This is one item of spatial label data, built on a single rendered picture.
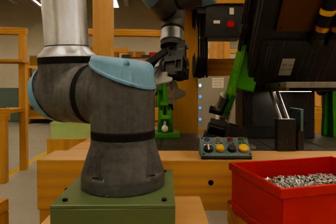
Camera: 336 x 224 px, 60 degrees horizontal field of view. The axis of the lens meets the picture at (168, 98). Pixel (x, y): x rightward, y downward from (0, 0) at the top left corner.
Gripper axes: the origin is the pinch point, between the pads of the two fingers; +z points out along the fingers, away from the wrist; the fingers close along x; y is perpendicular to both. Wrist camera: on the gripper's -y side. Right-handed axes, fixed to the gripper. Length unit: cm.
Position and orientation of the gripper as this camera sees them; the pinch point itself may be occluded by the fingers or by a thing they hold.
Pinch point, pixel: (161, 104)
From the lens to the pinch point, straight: 87.2
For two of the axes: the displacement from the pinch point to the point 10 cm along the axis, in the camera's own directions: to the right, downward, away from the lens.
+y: 9.3, -0.7, -3.7
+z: -0.6, 9.5, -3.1
